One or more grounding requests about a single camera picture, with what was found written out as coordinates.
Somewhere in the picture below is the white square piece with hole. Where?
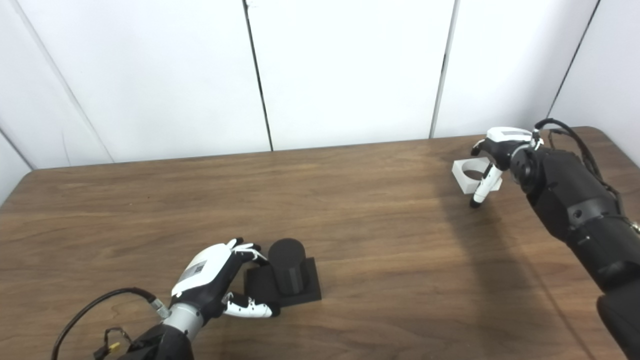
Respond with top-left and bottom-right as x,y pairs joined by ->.
452,157 -> 503,195

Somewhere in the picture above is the thick black right wrist cable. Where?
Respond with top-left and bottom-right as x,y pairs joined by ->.
534,118 -> 626,211

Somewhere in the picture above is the black peg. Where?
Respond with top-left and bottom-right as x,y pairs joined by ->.
243,238 -> 323,308

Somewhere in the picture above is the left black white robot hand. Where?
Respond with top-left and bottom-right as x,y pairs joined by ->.
170,237 -> 282,319

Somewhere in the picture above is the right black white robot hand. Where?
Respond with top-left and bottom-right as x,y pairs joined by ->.
469,127 -> 543,209

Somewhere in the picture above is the thin cable with yellow connector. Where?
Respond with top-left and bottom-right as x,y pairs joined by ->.
93,327 -> 133,360

